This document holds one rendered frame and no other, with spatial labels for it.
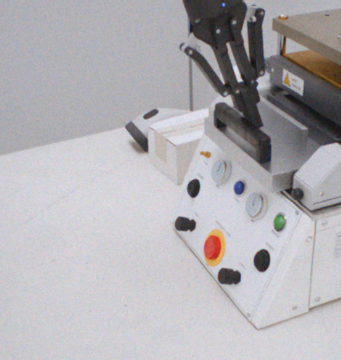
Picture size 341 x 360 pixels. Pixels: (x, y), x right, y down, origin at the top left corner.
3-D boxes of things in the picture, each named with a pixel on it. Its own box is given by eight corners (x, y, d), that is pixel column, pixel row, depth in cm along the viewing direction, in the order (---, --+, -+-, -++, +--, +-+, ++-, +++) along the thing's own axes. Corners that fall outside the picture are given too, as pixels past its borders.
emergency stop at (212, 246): (207, 252, 114) (216, 231, 113) (218, 264, 111) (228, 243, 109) (199, 251, 113) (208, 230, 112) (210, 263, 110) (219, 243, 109)
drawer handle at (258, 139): (224, 123, 110) (224, 100, 108) (271, 161, 98) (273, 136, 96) (213, 125, 109) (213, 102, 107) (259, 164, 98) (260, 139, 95)
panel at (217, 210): (171, 223, 124) (210, 130, 118) (251, 321, 101) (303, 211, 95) (162, 222, 123) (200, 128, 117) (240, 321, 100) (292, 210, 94)
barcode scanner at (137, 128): (201, 124, 163) (200, 92, 159) (217, 136, 157) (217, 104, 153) (122, 142, 154) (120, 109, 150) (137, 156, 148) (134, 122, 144)
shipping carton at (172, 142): (222, 141, 155) (222, 104, 150) (252, 164, 145) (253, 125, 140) (147, 160, 147) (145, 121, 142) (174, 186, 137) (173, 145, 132)
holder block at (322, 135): (347, 91, 121) (348, 77, 120) (423, 134, 106) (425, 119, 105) (266, 108, 115) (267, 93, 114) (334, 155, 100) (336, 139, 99)
